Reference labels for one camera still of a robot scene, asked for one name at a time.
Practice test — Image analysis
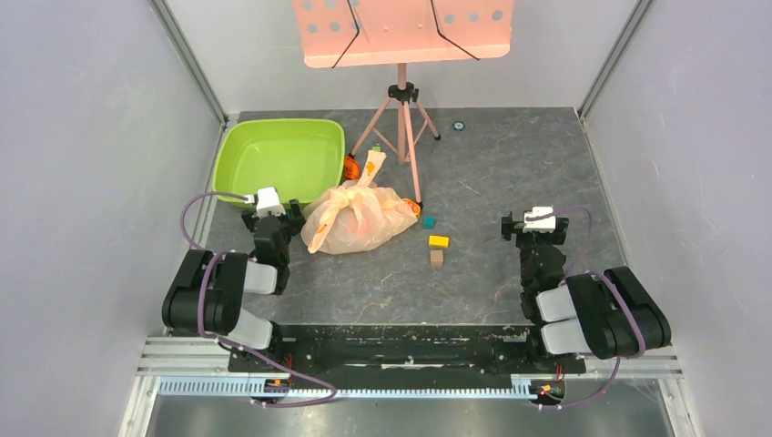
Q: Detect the orange toy by basin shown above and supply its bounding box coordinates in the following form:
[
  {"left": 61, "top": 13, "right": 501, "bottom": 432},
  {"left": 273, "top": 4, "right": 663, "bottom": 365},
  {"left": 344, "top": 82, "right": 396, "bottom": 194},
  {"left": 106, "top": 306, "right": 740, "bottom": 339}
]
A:
[{"left": 343, "top": 154, "right": 361, "bottom": 180}]

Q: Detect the yellow block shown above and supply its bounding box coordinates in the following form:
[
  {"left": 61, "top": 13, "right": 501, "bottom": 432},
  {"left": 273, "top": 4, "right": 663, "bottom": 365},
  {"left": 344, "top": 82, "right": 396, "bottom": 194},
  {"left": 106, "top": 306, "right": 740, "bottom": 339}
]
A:
[{"left": 428, "top": 235, "right": 451, "bottom": 249}]

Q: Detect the brown wooden block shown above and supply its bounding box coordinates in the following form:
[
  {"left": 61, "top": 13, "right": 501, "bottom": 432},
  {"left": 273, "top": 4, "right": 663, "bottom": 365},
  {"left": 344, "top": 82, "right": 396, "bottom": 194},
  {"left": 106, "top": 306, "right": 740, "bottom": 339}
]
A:
[{"left": 430, "top": 249, "right": 444, "bottom": 268}]

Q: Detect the green plastic basin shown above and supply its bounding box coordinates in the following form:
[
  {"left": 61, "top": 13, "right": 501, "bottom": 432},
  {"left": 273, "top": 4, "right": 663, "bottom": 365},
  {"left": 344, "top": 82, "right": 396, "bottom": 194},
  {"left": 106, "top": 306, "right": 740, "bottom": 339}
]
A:
[{"left": 212, "top": 118, "right": 345, "bottom": 206}]

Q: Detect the yellow red toy fruit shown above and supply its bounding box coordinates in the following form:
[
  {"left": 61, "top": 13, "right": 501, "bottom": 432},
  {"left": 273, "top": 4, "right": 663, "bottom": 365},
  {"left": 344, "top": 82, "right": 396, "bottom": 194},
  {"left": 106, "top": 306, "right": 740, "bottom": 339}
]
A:
[{"left": 402, "top": 198, "right": 422, "bottom": 218}]

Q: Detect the pink music stand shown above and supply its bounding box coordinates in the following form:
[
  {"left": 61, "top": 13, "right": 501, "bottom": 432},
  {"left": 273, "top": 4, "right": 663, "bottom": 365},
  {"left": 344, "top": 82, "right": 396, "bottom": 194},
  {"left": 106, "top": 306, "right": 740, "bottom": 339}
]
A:
[{"left": 291, "top": 0, "right": 515, "bottom": 203}]

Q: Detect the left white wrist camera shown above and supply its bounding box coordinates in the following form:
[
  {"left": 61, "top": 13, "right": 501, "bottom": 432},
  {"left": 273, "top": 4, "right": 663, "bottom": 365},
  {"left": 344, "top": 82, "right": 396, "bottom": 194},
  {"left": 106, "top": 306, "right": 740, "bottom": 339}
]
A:
[{"left": 244, "top": 187, "right": 286, "bottom": 219}]

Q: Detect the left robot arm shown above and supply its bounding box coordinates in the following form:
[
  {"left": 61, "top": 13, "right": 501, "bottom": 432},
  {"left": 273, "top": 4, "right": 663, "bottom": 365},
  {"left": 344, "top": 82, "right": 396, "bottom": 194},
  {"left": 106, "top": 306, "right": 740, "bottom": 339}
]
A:
[{"left": 161, "top": 198, "right": 305, "bottom": 371}]

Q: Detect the translucent orange plastic bag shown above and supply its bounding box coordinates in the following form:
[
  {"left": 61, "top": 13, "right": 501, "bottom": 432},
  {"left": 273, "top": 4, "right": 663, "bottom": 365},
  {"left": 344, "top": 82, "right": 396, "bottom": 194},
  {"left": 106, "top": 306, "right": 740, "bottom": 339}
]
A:
[{"left": 300, "top": 150, "right": 418, "bottom": 255}]

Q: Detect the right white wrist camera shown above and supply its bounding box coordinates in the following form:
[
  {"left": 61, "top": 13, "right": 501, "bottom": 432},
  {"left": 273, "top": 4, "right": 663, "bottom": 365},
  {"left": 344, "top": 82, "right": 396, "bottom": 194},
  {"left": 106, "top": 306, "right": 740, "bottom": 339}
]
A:
[{"left": 523, "top": 207, "right": 557, "bottom": 233}]

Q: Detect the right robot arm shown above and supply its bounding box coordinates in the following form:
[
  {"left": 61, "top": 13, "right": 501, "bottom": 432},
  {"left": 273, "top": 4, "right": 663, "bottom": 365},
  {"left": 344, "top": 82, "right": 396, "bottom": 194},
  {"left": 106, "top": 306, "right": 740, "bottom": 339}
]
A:
[{"left": 501, "top": 207, "right": 672, "bottom": 371}]

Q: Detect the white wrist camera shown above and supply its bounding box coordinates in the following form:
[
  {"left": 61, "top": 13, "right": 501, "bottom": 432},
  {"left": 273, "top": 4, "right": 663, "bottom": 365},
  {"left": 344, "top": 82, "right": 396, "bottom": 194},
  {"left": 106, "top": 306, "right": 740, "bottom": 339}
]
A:
[
  {"left": 523, "top": 207, "right": 557, "bottom": 233},
  {"left": 244, "top": 187, "right": 286, "bottom": 219}
]

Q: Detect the teal small cube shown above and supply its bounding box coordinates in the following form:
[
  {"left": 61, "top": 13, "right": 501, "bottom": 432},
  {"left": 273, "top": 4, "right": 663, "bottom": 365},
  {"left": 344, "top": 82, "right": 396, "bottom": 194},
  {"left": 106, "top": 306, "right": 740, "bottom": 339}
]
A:
[{"left": 422, "top": 215, "right": 436, "bottom": 229}]

